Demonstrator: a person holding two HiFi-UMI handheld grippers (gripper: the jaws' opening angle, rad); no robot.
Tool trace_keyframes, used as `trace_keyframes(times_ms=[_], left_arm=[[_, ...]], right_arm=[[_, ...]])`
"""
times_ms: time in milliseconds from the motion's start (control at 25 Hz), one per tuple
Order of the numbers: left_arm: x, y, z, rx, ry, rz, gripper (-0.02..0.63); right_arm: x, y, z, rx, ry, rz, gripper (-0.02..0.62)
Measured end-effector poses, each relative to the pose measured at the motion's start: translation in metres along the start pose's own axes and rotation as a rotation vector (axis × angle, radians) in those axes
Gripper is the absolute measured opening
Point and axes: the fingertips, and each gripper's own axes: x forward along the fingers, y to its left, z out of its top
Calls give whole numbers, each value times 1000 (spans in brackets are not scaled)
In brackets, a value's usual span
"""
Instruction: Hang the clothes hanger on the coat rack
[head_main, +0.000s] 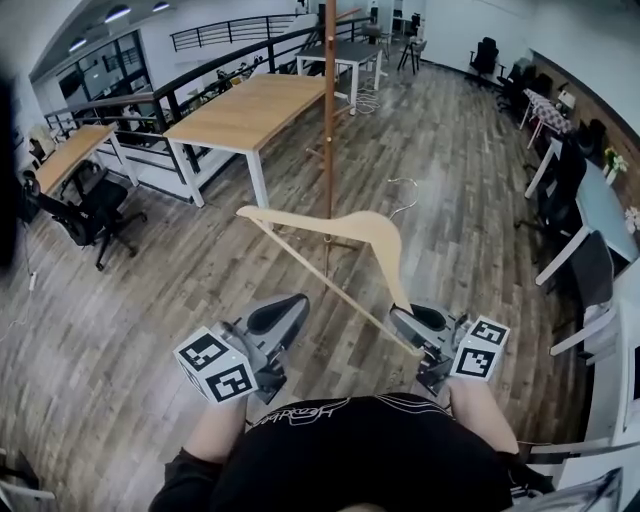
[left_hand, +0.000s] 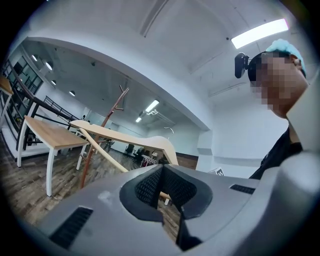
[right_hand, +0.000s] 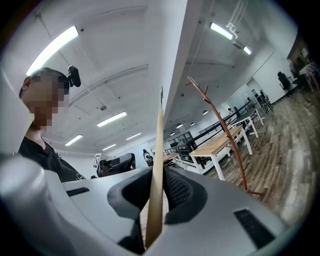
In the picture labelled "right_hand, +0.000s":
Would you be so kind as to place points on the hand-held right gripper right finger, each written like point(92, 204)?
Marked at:
point(205, 215)

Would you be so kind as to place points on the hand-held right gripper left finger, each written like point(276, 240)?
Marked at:
point(97, 200)

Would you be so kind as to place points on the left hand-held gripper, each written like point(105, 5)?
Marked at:
point(120, 162)

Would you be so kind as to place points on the wooden clothes hanger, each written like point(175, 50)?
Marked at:
point(157, 160)

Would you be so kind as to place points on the brown wooden coat rack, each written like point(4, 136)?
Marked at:
point(226, 130)

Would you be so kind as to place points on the black and white machine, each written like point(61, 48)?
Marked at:
point(148, 157)

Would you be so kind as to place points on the long ceiling tube light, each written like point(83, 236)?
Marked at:
point(221, 30)
point(247, 50)
point(53, 48)
point(111, 119)
point(73, 140)

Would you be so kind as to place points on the small white wooden-top table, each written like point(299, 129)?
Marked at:
point(172, 157)

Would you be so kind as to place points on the round ceiling sensor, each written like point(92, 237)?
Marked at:
point(103, 107)

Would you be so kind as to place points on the person's black t-shirt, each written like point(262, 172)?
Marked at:
point(52, 160)

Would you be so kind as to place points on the white table with wooden top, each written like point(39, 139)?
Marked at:
point(220, 146)

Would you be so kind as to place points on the person's head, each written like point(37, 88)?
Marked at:
point(41, 100)

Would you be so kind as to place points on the white table with black top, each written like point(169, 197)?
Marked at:
point(247, 117)

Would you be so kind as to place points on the dark chair with thin legs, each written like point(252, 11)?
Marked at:
point(265, 101)

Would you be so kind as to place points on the black office chair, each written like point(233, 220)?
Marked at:
point(283, 79)

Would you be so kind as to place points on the white ceiling pipe fixture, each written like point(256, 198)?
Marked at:
point(235, 32)

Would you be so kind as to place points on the black head-worn camera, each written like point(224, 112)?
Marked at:
point(74, 76)

